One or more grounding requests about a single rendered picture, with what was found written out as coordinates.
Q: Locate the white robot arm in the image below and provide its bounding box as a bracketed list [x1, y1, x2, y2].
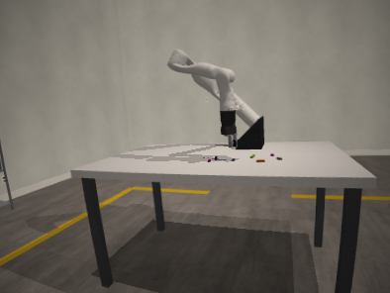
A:
[167, 49, 259, 127]

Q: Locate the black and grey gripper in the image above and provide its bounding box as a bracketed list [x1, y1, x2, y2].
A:
[220, 100, 244, 148]

